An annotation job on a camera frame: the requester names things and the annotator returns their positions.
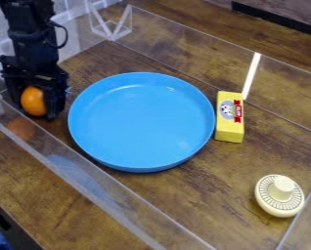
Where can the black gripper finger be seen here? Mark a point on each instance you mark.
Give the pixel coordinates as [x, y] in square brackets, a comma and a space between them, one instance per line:
[55, 94]
[14, 86]

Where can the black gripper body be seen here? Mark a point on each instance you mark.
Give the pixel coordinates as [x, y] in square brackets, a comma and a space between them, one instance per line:
[33, 63]

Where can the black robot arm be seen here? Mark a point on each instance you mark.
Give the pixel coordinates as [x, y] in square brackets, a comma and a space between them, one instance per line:
[28, 10]

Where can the blue round tray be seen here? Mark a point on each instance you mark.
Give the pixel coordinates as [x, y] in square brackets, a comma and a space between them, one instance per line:
[140, 121]

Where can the cream round knob toy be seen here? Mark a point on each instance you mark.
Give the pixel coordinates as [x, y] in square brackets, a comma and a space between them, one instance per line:
[279, 196]

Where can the clear acrylic enclosure wall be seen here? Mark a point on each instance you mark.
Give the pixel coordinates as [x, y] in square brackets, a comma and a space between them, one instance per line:
[73, 204]

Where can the orange ball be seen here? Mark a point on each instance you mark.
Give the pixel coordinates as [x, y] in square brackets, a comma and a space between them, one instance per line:
[32, 101]

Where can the yellow butter block toy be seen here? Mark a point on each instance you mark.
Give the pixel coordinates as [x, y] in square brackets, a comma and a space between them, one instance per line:
[229, 123]

